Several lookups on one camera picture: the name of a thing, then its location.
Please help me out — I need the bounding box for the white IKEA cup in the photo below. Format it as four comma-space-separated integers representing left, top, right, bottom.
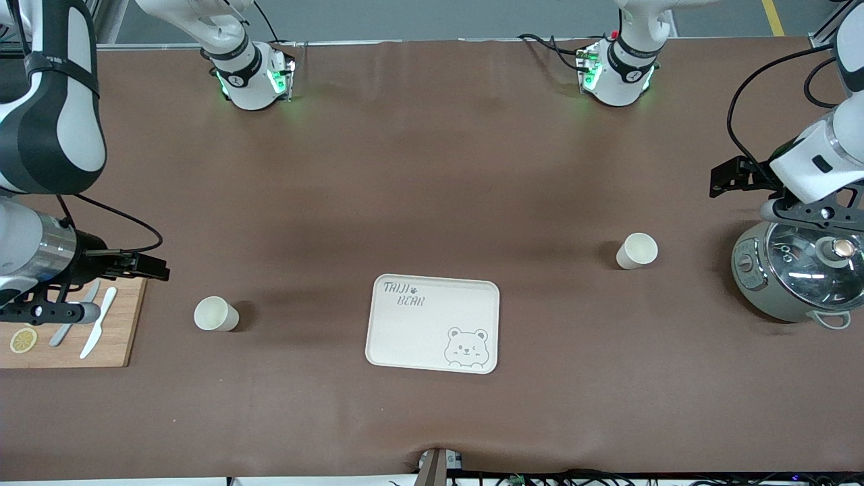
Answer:
194, 296, 240, 332
615, 232, 659, 271

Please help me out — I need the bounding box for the white plastic knife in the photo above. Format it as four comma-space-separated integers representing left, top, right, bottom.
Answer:
80, 287, 118, 360

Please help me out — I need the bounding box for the grey plastic knife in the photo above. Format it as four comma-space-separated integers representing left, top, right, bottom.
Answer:
49, 280, 101, 348

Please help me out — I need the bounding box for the wooden cutting board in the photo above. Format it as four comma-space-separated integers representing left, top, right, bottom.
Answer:
0, 278, 147, 369

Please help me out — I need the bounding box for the glass pot lid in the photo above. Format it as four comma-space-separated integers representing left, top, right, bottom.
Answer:
765, 223, 864, 313

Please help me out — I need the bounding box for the grey-green cooking pot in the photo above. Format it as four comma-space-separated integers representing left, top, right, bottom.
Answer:
731, 219, 864, 330

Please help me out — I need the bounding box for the beige bear print tray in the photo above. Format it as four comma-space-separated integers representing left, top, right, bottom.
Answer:
365, 273, 501, 375

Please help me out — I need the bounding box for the brown table mat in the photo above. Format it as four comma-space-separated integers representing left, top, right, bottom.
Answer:
0, 37, 864, 481

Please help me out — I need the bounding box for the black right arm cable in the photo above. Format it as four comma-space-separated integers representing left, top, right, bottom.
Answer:
57, 192, 165, 257

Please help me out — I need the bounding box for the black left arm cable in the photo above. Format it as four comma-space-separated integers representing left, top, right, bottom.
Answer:
726, 42, 844, 190

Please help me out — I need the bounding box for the aluminium frame profile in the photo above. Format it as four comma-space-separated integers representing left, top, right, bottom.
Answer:
812, 10, 843, 49

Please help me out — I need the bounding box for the aluminium frame rail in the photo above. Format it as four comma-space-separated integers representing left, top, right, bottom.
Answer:
94, 0, 210, 51

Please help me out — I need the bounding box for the black arm base cable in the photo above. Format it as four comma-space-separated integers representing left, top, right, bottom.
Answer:
518, 32, 595, 75

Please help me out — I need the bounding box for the black floor cable bundle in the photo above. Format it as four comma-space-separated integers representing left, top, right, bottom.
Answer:
466, 469, 864, 486

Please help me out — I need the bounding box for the metal table edge bracket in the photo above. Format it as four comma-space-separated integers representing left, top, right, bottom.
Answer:
417, 448, 463, 486

